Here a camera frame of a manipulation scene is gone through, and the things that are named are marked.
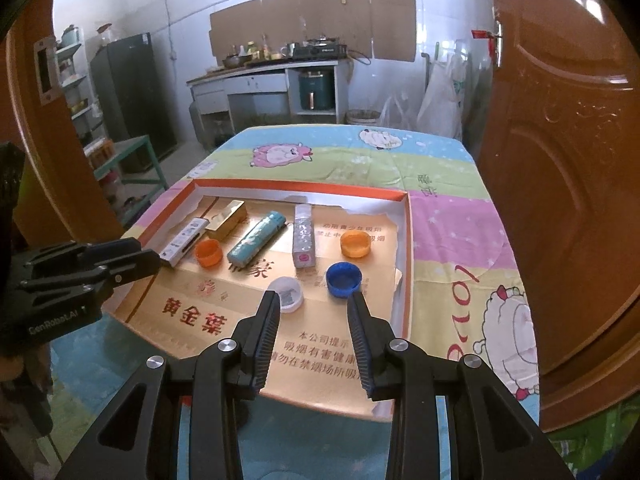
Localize woven basket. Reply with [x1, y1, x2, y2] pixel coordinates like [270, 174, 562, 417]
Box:
[345, 109, 382, 127]

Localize small white plastic bag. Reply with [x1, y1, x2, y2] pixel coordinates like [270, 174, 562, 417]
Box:
[377, 95, 417, 132]

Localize row of condiment bottles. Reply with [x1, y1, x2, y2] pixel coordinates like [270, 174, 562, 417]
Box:
[230, 42, 293, 62]

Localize large white plastic bag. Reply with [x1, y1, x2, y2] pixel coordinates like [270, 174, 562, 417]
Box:
[417, 52, 477, 141]

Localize brown wooden door frame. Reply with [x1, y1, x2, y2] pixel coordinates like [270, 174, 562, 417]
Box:
[5, 0, 128, 243]

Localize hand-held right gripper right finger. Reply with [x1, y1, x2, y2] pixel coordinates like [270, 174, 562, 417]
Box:
[346, 291, 576, 480]

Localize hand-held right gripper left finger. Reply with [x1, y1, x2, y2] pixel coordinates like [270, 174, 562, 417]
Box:
[55, 290, 282, 480]

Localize brown wooden door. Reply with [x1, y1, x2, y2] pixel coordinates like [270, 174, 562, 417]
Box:
[477, 0, 640, 433]

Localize white kitchen counter cabinet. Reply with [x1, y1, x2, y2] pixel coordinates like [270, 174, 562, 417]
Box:
[187, 57, 353, 127]

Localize shallow orange-rimmed cardboard box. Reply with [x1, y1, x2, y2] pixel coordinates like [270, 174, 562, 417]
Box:
[114, 177, 416, 423]

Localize small gold box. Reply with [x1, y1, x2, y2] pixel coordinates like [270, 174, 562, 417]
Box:
[205, 200, 248, 241]

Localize red door latch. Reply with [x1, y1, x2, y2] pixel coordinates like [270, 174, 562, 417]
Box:
[472, 20, 504, 67]

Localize black gas stove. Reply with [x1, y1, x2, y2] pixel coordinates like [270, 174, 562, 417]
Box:
[292, 42, 349, 60]

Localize blue bottle cap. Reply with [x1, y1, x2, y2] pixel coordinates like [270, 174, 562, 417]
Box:
[325, 261, 363, 299]

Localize metal strike plate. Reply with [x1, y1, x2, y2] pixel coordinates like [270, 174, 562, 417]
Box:
[33, 37, 59, 107]

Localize long white box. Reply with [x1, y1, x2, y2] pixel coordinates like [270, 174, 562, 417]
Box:
[159, 217, 210, 267]

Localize teal box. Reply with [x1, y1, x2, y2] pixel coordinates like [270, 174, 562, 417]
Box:
[226, 211, 286, 267]

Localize green table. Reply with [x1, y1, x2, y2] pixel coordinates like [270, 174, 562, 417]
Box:
[92, 135, 169, 212]

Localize black refrigerator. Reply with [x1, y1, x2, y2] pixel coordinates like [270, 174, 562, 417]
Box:
[90, 32, 179, 159]

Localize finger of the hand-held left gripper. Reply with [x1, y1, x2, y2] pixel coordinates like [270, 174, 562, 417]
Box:
[27, 237, 144, 269]
[19, 249, 162, 294]

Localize orange bottle cap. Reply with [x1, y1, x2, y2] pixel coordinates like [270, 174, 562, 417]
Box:
[194, 239, 224, 267]
[340, 232, 372, 258]

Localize green carton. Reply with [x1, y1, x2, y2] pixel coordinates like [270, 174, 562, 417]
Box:
[547, 400, 640, 463]

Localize silver box with pink end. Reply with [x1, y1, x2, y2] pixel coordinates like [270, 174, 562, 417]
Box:
[291, 204, 317, 268]

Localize green air fryer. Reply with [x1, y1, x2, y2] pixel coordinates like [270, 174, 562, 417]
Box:
[298, 71, 335, 112]

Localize white bottle cap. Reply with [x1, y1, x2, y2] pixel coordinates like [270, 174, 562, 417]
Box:
[267, 276, 304, 314]

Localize white shelf rack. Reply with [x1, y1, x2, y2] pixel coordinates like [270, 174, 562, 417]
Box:
[55, 25, 109, 173]

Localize cardboard sheets on wall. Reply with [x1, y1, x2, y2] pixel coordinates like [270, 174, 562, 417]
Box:
[209, 0, 417, 69]

